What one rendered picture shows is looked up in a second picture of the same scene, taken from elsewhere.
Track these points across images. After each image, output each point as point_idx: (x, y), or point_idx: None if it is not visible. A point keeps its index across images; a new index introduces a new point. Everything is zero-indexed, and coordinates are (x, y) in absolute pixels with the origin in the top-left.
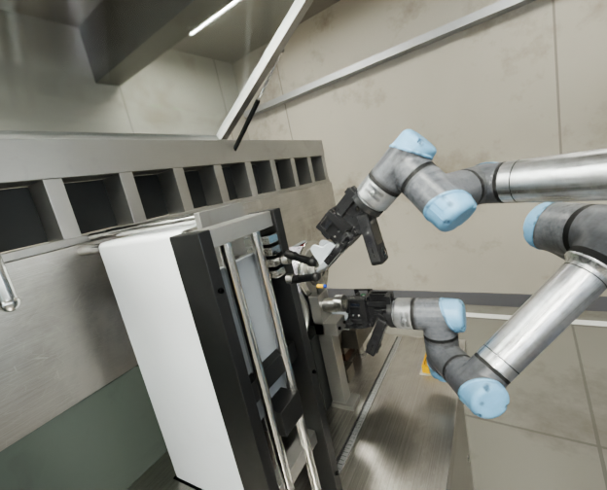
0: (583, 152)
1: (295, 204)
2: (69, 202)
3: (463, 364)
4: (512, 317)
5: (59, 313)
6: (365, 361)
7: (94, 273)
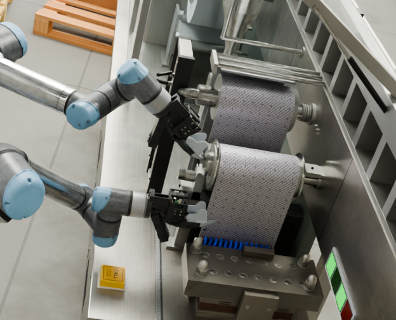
0: (40, 74)
1: (379, 262)
2: (327, 50)
3: (92, 195)
4: (64, 180)
5: (301, 93)
6: (181, 286)
7: (311, 91)
